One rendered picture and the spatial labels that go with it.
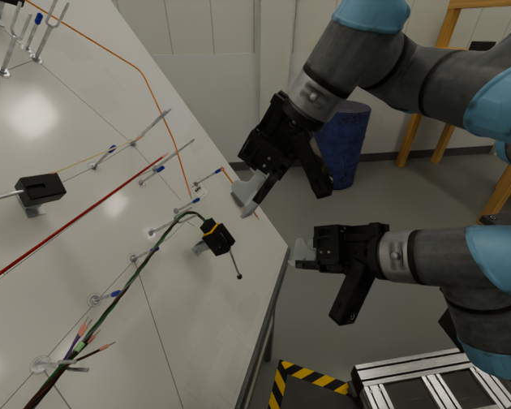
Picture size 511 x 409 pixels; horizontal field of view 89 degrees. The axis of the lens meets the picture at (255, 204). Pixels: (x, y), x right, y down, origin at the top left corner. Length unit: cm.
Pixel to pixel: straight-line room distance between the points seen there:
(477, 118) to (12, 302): 60
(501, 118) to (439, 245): 15
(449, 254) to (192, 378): 50
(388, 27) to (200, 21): 267
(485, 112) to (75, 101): 65
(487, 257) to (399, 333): 162
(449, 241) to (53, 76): 71
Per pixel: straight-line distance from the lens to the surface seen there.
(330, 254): 47
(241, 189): 44
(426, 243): 39
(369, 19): 36
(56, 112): 63
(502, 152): 86
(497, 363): 46
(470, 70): 36
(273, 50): 296
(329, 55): 37
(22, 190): 47
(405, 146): 380
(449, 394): 163
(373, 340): 188
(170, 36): 300
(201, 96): 304
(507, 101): 33
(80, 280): 52
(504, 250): 37
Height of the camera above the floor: 155
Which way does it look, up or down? 35 degrees down
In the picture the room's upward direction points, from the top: straight up
